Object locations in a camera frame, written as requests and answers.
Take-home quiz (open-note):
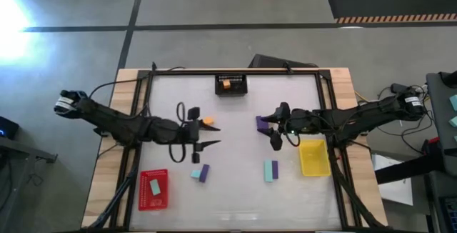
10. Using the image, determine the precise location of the black plastic basket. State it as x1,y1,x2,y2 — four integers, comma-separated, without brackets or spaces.
214,74,248,97

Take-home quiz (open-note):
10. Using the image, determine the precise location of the yellow plastic basket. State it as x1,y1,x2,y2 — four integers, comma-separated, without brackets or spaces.
298,139,332,178

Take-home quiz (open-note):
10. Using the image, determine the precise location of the black right gripper cable loop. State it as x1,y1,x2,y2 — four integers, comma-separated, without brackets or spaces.
283,129,301,148

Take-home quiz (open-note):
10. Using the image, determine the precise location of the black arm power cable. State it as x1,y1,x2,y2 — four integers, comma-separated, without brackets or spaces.
88,61,186,100

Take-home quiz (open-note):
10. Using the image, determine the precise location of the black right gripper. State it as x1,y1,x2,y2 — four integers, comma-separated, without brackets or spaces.
263,101,301,152

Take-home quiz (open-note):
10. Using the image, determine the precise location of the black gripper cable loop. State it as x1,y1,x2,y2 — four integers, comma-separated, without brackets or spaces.
167,101,187,164
283,129,301,148

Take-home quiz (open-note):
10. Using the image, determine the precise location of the black left gripper cable loop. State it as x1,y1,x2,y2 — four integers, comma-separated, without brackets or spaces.
167,101,187,164

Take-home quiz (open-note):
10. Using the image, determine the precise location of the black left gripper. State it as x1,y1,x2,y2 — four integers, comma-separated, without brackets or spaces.
181,106,223,164

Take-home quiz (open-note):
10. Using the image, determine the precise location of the black hazard-striped floor mat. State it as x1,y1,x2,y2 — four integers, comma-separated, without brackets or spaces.
325,0,457,24

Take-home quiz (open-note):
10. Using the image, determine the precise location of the black device with blue light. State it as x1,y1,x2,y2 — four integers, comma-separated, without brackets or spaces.
0,115,21,140

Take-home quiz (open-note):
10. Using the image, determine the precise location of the grey side table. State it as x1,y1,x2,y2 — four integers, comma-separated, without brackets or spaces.
426,70,457,177

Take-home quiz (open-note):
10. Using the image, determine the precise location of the black cable bundle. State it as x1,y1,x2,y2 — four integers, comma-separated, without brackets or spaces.
374,82,431,155

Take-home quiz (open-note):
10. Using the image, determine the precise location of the red plastic basket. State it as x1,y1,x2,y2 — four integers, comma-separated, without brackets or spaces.
138,169,169,212

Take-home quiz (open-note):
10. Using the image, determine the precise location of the white paper sheet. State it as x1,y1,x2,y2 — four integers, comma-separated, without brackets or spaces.
371,153,414,207

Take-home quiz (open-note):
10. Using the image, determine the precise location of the black metal table frame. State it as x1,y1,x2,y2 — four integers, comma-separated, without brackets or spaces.
87,67,385,233

